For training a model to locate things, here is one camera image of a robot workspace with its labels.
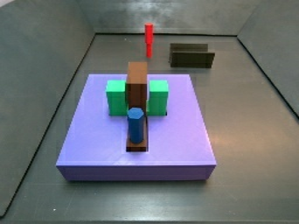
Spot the red peg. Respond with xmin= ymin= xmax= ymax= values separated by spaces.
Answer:
xmin=144 ymin=23 xmax=154 ymax=58

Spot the purple base board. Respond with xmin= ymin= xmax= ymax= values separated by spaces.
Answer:
xmin=55 ymin=74 xmax=216 ymax=181

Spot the blue hexagonal peg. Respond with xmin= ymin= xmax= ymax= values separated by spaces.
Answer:
xmin=126 ymin=108 xmax=144 ymax=144

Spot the green block right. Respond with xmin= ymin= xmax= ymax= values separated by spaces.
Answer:
xmin=148 ymin=80 xmax=168 ymax=116

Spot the green block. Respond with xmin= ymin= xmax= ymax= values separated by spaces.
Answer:
xmin=148 ymin=80 xmax=168 ymax=116
xmin=105 ymin=80 xmax=126 ymax=116

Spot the brown cross block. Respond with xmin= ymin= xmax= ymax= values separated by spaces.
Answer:
xmin=125 ymin=62 xmax=148 ymax=152

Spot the green block left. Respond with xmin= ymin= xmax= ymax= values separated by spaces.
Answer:
xmin=105 ymin=80 xmax=126 ymax=116

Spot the black angle bracket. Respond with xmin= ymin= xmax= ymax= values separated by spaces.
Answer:
xmin=169 ymin=43 xmax=214 ymax=68

